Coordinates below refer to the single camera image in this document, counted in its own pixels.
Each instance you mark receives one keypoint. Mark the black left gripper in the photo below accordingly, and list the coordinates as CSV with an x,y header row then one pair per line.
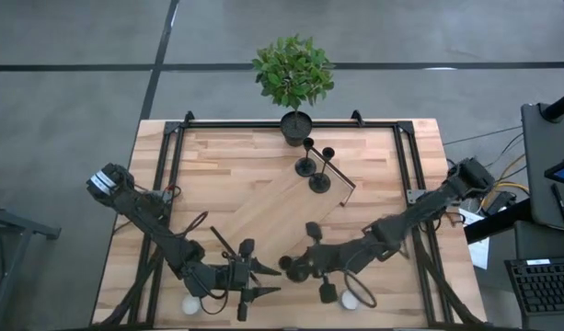
x,y
238,276

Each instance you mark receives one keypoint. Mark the wooden shelf with black legs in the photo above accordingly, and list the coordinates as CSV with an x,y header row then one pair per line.
x,y
272,216

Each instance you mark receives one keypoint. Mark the grey side table top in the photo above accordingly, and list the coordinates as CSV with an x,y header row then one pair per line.
x,y
537,161

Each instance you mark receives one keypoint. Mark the green plant in black pot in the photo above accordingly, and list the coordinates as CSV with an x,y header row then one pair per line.
x,y
293,73

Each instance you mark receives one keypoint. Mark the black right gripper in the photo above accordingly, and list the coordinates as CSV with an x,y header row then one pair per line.
x,y
325,262

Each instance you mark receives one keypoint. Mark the white paper sheet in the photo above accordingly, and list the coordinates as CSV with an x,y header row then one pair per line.
x,y
479,250

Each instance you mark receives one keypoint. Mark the black round pole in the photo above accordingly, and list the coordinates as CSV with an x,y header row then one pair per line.
x,y
560,108

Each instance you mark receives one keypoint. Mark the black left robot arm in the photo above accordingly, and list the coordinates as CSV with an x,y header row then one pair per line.
x,y
139,211

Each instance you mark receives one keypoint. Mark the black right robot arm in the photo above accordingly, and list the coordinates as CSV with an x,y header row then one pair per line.
x,y
424,209

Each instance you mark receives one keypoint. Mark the black desk beam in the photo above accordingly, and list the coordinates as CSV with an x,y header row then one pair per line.
x,y
493,225

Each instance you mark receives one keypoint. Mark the grey metal stand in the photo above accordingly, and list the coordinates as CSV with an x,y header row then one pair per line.
x,y
24,225

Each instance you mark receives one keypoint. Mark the black metal table frame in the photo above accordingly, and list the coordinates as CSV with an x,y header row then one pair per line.
x,y
235,123

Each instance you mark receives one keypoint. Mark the black pen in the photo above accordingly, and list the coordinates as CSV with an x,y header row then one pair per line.
x,y
560,204

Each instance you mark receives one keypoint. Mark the black power adapter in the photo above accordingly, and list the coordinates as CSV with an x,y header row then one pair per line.
x,y
501,202

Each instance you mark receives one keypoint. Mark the tealight candle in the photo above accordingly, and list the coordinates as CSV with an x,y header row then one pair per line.
x,y
349,300
189,306

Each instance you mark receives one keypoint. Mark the black computer keyboard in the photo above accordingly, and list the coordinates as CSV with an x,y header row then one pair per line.
x,y
544,287

